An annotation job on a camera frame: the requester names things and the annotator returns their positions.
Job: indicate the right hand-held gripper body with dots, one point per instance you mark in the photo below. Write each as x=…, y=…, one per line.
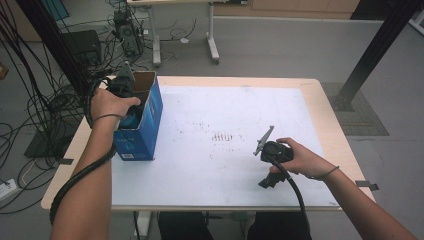
x=275, y=151

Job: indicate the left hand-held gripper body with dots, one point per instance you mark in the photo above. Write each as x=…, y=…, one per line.
x=123, y=85

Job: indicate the blue bottle with white cap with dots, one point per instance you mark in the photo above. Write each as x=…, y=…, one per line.
x=131, y=121

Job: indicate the blue cardboard box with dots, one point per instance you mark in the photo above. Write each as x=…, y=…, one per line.
x=146, y=133

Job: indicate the person's left hand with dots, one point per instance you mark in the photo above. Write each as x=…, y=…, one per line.
x=108, y=105

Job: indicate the person's right hand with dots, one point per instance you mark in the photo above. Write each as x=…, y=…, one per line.
x=305, y=161

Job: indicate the person's right leg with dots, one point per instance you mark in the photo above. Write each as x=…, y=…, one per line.
x=280, y=228

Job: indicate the person's leg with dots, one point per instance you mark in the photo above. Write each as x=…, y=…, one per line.
x=280, y=228
x=185, y=228

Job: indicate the white paper mat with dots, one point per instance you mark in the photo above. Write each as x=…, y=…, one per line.
x=216, y=173

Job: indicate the black computer tower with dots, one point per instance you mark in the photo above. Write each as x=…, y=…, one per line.
x=128, y=33

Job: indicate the black box on floor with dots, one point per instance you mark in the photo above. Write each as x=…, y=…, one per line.
x=83, y=46

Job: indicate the black metal stand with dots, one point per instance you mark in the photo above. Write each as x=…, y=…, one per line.
x=56, y=43
x=376, y=50

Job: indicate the black tape piece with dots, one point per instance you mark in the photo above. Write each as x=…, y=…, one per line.
x=366, y=185
x=66, y=161

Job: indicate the person's left leg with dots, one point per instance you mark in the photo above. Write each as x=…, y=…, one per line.
x=185, y=228

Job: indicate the black floor mat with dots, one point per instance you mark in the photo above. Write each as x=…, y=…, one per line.
x=46, y=146

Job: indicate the white table leg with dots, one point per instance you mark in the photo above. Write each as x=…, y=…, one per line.
x=145, y=226

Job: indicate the white power strip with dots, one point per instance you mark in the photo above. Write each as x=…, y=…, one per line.
x=7, y=190

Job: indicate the white desk frame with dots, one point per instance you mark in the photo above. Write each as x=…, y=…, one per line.
x=213, y=43

